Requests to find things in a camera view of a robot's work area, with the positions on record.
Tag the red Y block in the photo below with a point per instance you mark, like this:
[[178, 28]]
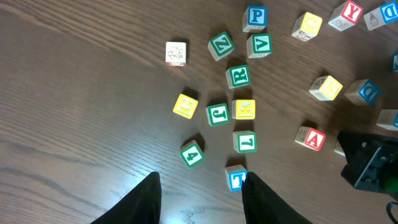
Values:
[[345, 16]]

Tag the white picture block red edge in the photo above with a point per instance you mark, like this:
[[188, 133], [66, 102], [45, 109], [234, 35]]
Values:
[[176, 54]]

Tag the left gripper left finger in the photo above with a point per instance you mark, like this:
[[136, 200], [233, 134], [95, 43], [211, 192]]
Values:
[[141, 205]]

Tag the white picture block centre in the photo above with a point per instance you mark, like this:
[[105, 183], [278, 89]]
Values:
[[395, 63]]

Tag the green R block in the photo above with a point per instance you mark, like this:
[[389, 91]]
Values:
[[238, 76]]

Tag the green V block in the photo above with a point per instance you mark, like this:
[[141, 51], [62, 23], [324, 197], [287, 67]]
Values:
[[259, 45]]

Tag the blue D block lower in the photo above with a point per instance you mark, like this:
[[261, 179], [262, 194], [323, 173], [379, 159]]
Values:
[[363, 92]]

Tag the blue P block centre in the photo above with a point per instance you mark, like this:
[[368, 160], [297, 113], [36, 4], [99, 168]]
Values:
[[387, 119]]

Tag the yellow S block centre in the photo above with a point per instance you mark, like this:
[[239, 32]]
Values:
[[325, 88]]

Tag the yellow K block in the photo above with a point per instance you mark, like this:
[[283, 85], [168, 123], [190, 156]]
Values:
[[243, 109]]

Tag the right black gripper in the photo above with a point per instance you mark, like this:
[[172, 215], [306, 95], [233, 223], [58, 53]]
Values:
[[371, 162]]

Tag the yellow O block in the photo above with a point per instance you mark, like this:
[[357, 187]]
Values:
[[307, 26]]

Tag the blue T block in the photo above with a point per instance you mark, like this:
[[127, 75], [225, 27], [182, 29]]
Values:
[[235, 176]]

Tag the blue p block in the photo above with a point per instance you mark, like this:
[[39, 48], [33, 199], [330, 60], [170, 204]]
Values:
[[255, 19], [387, 119]]

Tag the red A block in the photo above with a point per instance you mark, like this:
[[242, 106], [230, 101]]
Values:
[[310, 138]]

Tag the blue d block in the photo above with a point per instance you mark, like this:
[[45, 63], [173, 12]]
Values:
[[363, 92], [382, 15]]

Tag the blue D block top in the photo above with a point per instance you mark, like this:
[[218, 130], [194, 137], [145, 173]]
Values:
[[382, 15]]

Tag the blue P block left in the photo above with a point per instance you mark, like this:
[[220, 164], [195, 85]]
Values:
[[255, 19]]

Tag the green J block left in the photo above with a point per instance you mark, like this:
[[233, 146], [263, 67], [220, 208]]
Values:
[[217, 114]]

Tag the green L block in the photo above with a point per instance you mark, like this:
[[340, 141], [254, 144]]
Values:
[[245, 141]]

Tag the green 4 block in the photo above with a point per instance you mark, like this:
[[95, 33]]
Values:
[[191, 154]]

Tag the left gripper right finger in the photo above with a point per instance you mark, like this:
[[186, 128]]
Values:
[[262, 205]]

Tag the yellow C block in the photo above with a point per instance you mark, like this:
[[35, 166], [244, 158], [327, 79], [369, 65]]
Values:
[[185, 106]]

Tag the green Z block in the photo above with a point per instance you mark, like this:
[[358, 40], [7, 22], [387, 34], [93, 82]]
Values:
[[220, 46]]

